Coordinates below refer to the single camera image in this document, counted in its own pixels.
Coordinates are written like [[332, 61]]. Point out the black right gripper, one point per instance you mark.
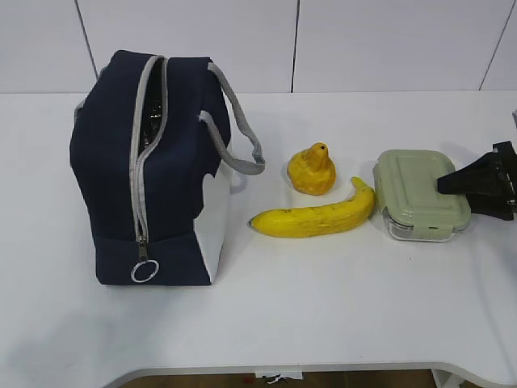
[[489, 183]]

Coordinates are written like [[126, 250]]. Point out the green lid glass container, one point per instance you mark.
[[408, 197]]

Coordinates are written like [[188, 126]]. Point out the yellow pear-shaped fruit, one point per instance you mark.
[[311, 171]]

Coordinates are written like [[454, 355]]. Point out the yellow banana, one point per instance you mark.
[[318, 220]]

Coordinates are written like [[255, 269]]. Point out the navy blue lunch bag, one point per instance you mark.
[[154, 147]]

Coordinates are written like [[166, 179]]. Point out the white paper scrap under table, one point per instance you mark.
[[276, 377]]

